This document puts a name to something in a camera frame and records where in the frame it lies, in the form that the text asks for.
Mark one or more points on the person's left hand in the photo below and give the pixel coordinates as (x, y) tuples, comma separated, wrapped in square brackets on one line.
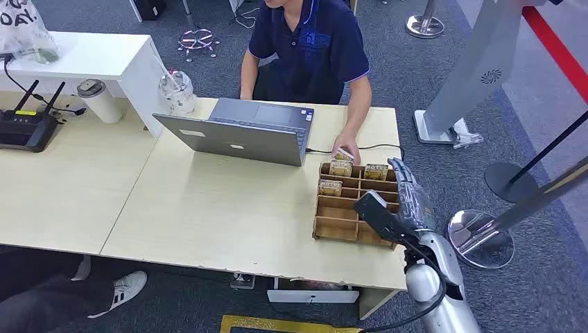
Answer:
[(345, 141)]

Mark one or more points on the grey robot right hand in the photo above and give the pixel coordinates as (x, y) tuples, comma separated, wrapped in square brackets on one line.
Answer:
[(413, 202)]

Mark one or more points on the hotel key card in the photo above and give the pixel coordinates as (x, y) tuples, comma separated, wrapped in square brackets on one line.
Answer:
[(330, 187), (343, 154), (340, 168), (376, 172)]

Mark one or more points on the person's right forearm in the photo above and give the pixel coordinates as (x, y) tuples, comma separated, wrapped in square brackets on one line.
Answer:
[(248, 78)]

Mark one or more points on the person's left forearm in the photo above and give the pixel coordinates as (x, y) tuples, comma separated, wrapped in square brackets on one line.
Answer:
[(359, 105)]

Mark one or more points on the wooden compartment card organizer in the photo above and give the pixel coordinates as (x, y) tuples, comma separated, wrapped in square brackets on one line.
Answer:
[(337, 220)]

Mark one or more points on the person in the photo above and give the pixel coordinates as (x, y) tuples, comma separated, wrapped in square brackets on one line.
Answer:
[(312, 50)]

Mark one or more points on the person's leg in dark trousers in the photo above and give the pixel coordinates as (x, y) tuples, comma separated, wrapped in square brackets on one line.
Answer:
[(41, 294)]

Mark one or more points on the chrome stanchion with round base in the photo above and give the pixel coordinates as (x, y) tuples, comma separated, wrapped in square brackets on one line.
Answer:
[(480, 239)]

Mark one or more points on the crumpled clear plastic wrap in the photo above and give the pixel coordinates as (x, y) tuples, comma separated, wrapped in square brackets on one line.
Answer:
[(466, 137)]

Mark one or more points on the black stand with round base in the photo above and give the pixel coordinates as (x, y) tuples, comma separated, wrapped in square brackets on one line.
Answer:
[(505, 181)]

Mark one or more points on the grey laptop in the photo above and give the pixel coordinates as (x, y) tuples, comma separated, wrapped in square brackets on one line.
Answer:
[(248, 133)]

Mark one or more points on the white box under desk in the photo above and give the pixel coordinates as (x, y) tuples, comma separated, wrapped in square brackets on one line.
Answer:
[(312, 295)]

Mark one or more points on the small chrome stanchion base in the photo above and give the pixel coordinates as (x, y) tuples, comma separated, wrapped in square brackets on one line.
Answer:
[(425, 25)]

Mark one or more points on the silver kiosk stand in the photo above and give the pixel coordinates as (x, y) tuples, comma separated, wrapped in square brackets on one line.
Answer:
[(473, 69)]

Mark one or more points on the grey floor power strip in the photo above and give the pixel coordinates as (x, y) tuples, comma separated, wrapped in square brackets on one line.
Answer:
[(242, 281)]

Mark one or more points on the chair star base with wheels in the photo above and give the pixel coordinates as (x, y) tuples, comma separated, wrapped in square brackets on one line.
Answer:
[(197, 40)]

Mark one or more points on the red barrier belt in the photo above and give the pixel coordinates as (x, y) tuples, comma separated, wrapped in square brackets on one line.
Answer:
[(560, 50)]

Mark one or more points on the black box on floor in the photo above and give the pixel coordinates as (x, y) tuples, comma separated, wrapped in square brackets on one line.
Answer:
[(149, 8)]

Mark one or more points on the white cup with lid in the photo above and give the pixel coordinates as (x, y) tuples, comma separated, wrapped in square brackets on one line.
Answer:
[(102, 103)]

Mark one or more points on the white sneaker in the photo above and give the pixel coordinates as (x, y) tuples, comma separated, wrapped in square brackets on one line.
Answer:
[(124, 289)]

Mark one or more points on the white desk shelf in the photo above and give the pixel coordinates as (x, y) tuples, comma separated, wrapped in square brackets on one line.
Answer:
[(82, 57)]

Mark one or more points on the black router with antennas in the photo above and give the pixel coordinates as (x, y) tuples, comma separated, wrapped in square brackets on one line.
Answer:
[(25, 131)]

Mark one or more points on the clear printed plastic bag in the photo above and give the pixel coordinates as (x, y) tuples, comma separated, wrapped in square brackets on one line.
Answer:
[(23, 32)]

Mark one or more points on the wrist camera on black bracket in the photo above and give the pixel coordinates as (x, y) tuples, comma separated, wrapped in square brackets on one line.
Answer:
[(373, 212)]

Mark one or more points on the yellow floor frame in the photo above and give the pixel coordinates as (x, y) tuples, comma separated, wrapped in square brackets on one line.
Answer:
[(275, 325)]

